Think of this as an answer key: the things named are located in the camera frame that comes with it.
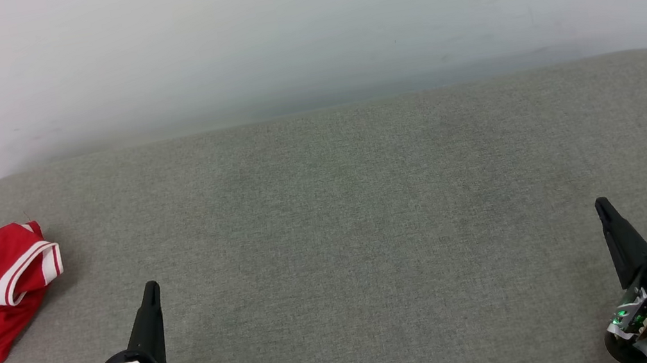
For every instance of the grey fabric sofa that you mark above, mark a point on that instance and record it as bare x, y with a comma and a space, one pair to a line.
370, 232

